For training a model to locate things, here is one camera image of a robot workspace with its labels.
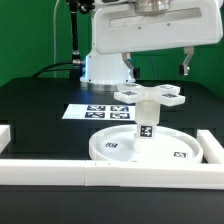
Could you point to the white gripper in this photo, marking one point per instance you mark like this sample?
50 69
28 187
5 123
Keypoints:
121 26

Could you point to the white cross-shaped table base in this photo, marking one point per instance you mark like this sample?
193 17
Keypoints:
166 94

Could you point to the white round table top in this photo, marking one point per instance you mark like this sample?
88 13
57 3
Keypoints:
121 143

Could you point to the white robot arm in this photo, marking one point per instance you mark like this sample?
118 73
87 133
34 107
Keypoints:
104 71

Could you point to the white marker sheet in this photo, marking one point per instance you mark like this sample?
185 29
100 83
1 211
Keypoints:
99 112

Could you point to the white right fence bar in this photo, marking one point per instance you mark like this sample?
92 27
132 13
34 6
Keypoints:
212 150

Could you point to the white fence bar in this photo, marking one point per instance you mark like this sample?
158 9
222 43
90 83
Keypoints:
5 136
212 150
104 173

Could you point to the white front fence bar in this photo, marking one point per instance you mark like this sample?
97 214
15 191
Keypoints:
104 173

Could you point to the white left fence bar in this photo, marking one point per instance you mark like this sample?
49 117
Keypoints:
5 136

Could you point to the black camera stand pole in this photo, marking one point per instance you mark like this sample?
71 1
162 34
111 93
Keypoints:
84 7

